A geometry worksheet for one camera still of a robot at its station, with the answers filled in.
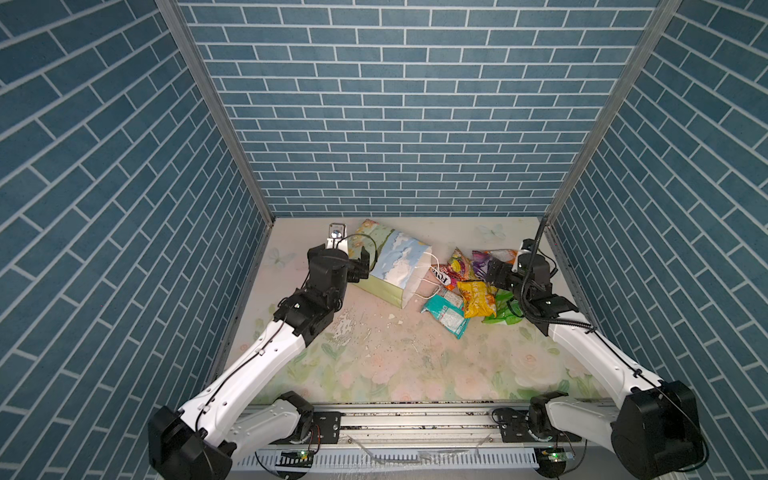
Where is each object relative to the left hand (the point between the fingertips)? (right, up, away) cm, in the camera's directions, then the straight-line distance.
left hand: (347, 247), depth 75 cm
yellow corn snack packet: (+38, -16, +17) cm, 44 cm away
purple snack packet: (+41, -4, +26) cm, 48 cm away
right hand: (+43, -4, +10) cm, 44 cm away
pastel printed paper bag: (+13, -5, +15) cm, 20 cm away
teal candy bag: (+29, -20, +17) cm, 39 cm away
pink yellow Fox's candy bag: (+34, -7, +24) cm, 42 cm away
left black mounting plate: (-5, -45, -1) cm, 45 cm away
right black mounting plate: (+42, -45, -1) cm, 61 cm away
